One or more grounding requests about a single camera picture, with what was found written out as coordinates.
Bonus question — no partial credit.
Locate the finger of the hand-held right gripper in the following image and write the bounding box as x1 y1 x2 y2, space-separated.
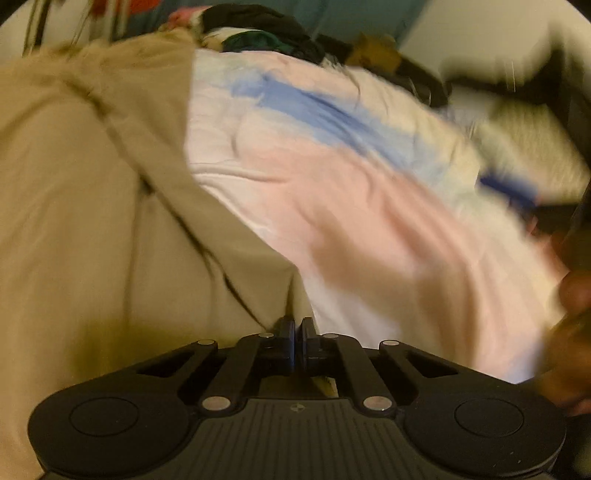
478 171 543 210

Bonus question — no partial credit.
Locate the black garment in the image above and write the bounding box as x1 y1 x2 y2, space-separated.
201 4 326 63

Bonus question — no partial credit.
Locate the person's right hand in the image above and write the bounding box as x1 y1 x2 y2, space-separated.
540 265 591 416

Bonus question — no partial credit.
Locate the yellow paper bag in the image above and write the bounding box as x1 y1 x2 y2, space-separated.
348 34 404 70

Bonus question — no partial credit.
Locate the green garment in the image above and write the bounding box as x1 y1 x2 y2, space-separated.
224 31 289 52

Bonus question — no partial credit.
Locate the white garment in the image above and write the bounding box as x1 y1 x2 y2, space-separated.
203 28 259 51

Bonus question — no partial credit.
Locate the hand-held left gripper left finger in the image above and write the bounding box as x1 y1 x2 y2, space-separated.
134 316 296 416

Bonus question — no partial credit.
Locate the pastel tie-dye blanket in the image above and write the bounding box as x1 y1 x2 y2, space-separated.
185 46 573 384

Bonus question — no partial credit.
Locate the wide blue curtain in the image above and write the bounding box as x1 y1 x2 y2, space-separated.
295 0 432 47

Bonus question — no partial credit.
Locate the pink garment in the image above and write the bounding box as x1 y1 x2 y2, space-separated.
168 8 206 29

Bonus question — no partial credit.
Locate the black armchair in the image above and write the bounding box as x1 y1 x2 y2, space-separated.
397 58 455 109

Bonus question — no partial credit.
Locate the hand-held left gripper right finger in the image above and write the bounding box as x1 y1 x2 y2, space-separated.
301 316 462 414

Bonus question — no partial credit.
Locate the tan printed hoodie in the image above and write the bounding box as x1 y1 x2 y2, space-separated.
0 28 342 480

